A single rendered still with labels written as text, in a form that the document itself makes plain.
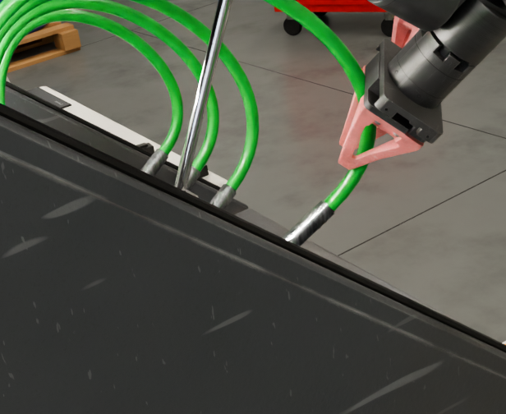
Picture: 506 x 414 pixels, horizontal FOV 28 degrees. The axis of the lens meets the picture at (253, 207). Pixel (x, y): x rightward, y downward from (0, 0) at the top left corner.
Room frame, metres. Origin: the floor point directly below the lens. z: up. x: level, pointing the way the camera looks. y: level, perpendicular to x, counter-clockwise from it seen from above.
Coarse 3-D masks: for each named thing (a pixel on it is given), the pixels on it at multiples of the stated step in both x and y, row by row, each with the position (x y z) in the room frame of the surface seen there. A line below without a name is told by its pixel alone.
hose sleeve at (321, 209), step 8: (312, 208) 0.87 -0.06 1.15; (320, 208) 0.86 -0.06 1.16; (328, 208) 0.86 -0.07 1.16; (312, 216) 0.86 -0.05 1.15; (320, 216) 0.86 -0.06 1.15; (328, 216) 0.86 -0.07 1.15; (296, 224) 0.87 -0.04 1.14; (304, 224) 0.86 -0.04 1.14; (312, 224) 0.86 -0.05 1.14; (320, 224) 0.86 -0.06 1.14; (288, 232) 0.87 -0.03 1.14; (296, 232) 0.86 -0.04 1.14; (304, 232) 0.86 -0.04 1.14; (312, 232) 0.86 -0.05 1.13; (288, 240) 0.86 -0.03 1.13; (296, 240) 0.86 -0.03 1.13; (304, 240) 0.86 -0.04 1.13
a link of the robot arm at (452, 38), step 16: (464, 0) 0.80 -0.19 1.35; (480, 0) 0.80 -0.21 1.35; (496, 0) 0.82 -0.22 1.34; (464, 16) 0.81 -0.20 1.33; (480, 16) 0.80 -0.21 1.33; (496, 16) 0.80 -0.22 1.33; (448, 32) 0.82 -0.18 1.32; (464, 32) 0.81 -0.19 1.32; (480, 32) 0.80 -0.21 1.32; (496, 32) 0.80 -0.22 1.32; (448, 48) 0.81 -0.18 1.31; (464, 48) 0.81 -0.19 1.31; (480, 48) 0.81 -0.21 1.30
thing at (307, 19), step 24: (24, 0) 0.84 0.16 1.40; (264, 0) 0.86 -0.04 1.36; (288, 0) 0.86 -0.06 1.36; (0, 24) 0.84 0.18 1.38; (312, 24) 0.86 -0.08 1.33; (336, 48) 0.87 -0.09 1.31; (360, 72) 0.87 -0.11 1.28; (360, 96) 0.87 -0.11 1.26; (360, 144) 0.87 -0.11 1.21; (360, 168) 0.87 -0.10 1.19; (336, 192) 0.87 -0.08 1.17
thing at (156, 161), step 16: (48, 16) 1.14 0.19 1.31; (64, 16) 1.15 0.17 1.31; (80, 16) 1.15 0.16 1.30; (96, 16) 1.17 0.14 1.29; (112, 32) 1.17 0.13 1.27; (128, 32) 1.18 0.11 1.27; (144, 48) 1.19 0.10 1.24; (160, 64) 1.20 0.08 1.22; (0, 80) 1.10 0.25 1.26; (176, 80) 1.21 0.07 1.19; (0, 96) 1.10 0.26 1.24; (176, 96) 1.20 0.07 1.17; (176, 112) 1.20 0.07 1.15; (176, 128) 1.20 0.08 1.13; (160, 160) 1.18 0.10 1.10
